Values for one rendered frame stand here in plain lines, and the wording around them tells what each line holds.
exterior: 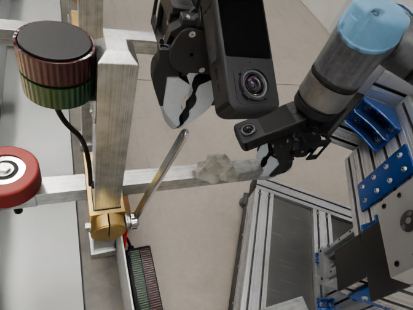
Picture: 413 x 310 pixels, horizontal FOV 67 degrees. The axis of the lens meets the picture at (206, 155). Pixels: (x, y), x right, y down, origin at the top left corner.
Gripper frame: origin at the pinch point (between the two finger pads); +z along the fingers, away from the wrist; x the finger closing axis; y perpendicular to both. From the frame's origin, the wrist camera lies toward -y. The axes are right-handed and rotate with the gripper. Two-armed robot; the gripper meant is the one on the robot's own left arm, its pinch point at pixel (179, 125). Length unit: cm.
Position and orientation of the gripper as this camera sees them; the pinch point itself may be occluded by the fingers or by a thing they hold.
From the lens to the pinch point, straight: 37.8
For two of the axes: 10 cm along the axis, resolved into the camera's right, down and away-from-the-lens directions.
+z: -2.9, 5.9, 7.5
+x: -9.2, 0.6, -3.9
